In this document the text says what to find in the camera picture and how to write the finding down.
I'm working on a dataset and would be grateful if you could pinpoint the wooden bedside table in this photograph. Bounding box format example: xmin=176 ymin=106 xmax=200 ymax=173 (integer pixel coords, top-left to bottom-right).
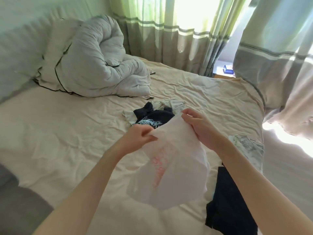
xmin=212 ymin=61 xmax=237 ymax=78

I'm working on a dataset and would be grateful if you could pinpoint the grey rolled duvet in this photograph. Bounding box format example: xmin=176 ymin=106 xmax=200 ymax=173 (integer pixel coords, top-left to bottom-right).
xmin=57 ymin=16 xmax=150 ymax=97

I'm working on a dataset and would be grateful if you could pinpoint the person's right forearm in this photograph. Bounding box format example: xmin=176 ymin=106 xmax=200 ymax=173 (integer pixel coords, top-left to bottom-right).
xmin=212 ymin=139 xmax=313 ymax=235

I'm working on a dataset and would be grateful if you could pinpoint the person's right hand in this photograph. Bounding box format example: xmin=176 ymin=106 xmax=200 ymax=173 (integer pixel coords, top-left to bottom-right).
xmin=181 ymin=109 xmax=227 ymax=151

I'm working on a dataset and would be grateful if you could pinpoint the pale green garment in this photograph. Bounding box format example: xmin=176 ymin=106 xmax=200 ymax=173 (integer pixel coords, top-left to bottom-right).
xmin=122 ymin=99 xmax=187 ymax=126

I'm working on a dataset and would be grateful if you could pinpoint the light patterned garment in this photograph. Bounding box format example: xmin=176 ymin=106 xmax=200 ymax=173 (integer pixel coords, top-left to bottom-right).
xmin=228 ymin=134 xmax=264 ymax=169

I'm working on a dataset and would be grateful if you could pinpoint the dark navy garment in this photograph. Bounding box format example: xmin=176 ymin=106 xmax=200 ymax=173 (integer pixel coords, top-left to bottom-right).
xmin=205 ymin=166 xmax=259 ymax=235

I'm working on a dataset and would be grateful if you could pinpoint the black printed t-shirt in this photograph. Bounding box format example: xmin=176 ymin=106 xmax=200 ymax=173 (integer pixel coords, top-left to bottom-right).
xmin=133 ymin=102 xmax=175 ymax=130

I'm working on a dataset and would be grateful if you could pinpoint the white pillow with dark piping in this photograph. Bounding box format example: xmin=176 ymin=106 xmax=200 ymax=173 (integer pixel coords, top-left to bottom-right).
xmin=33 ymin=19 xmax=155 ymax=100

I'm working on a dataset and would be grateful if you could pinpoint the person's left hand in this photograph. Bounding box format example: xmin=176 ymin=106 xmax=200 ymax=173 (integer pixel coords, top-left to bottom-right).
xmin=121 ymin=124 xmax=159 ymax=153

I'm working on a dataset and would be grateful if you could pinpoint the person's left forearm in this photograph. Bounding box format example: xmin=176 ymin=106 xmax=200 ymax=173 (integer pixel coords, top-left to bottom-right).
xmin=32 ymin=141 xmax=137 ymax=235

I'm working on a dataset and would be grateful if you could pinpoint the white shirt with pink print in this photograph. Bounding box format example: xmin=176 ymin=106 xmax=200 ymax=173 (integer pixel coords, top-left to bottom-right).
xmin=131 ymin=116 xmax=211 ymax=213

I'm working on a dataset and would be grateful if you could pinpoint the padded white headboard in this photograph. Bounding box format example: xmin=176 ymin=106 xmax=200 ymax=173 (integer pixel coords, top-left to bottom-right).
xmin=0 ymin=2 xmax=115 ymax=103

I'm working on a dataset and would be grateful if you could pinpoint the bed with cream sheet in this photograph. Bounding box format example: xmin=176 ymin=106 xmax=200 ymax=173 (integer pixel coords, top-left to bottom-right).
xmin=0 ymin=56 xmax=265 ymax=235

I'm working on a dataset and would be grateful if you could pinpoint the green grey striped curtain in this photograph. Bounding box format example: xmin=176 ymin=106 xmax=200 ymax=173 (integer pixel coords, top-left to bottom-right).
xmin=110 ymin=0 xmax=247 ymax=77
xmin=232 ymin=0 xmax=313 ymax=141

